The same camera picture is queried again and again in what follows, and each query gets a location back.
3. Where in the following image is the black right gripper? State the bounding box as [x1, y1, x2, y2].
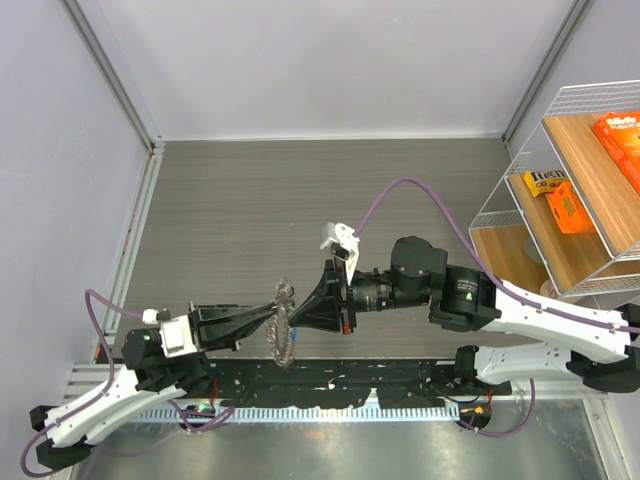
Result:
[290, 254, 431, 334]

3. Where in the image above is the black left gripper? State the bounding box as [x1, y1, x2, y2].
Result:
[171, 299, 277, 360]

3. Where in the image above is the round steel keyring disc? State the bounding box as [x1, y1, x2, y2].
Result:
[266, 279, 295, 369]

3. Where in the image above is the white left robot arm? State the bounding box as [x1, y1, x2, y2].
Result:
[30, 302, 287, 471]

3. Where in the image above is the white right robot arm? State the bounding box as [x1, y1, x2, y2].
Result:
[289, 236, 639, 394]

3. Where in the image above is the yellow M&M's bag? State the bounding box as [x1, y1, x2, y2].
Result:
[523, 169, 568, 197]

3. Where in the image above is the orange Reese's box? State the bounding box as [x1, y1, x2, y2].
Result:
[546, 181, 595, 234]

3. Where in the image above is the orange Gillette box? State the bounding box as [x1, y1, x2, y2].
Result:
[592, 111, 640, 192]

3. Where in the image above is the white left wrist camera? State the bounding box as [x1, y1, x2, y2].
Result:
[142, 309, 197, 358]

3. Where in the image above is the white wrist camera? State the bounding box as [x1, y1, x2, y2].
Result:
[320, 222, 360, 285]
[142, 309, 197, 358]

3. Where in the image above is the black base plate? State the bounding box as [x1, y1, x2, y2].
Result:
[187, 358, 512, 410]

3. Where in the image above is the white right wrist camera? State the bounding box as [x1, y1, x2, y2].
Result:
[320, 222, 360, 285]

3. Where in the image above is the white slotted cable duct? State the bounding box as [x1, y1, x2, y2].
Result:
[122, 403, 461, 422]

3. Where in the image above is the white wire shelf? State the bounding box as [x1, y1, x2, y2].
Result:
[469, 80, 639, 299]

